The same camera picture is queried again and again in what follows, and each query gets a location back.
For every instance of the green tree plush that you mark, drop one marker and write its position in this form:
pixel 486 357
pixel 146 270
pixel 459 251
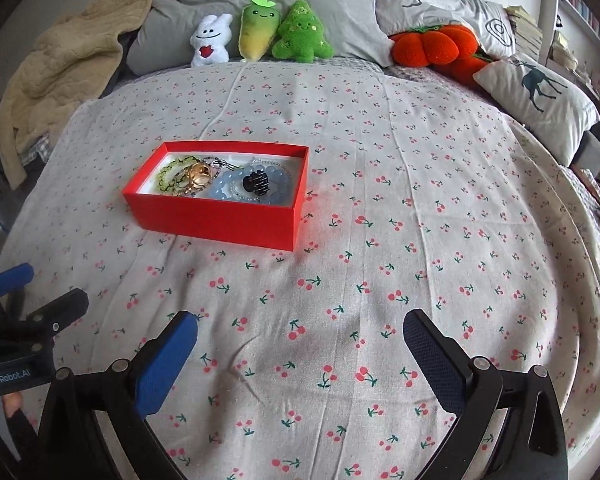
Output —
pixel 301 36

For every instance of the gold ring pendant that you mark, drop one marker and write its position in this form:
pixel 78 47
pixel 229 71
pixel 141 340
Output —
pixel 198 177

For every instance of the cherry print bed sheet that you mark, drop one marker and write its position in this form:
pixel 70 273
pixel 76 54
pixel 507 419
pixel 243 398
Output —
pixel 420 194

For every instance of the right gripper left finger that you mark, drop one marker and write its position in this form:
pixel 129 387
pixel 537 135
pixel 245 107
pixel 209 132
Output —
pixel 73 446

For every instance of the white bunny plush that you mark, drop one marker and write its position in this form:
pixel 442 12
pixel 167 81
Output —
pixel 210 39

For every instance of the grey doodle print pillow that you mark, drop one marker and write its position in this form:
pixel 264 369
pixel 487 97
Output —
pixel 488 20

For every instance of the beige quilted blanket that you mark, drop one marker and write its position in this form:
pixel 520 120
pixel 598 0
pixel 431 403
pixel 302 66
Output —
pixel 70 63

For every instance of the red jewelry box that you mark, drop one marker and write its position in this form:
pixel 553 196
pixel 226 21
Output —
pixel 269 226

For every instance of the orange pumpkin plush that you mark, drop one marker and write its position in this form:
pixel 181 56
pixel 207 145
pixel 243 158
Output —
pixel 451 50

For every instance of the green yellow carrot plush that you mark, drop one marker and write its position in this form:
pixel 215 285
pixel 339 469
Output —
pixel 258 26

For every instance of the black rhinestone hair clip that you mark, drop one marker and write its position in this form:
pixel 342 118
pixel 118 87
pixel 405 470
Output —
pixel 256 183

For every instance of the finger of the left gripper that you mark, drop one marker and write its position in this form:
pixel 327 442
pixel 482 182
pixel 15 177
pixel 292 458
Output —
pixel 15 278
pixel 61 312

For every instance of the white deer print pillow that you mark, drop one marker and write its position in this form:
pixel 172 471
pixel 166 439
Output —
pixel 551 107

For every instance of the left hand black glove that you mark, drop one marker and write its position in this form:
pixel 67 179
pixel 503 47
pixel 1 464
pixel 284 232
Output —
pixel 17 440

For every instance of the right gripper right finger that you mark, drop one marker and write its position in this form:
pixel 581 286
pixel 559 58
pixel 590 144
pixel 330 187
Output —
pixel 531 443

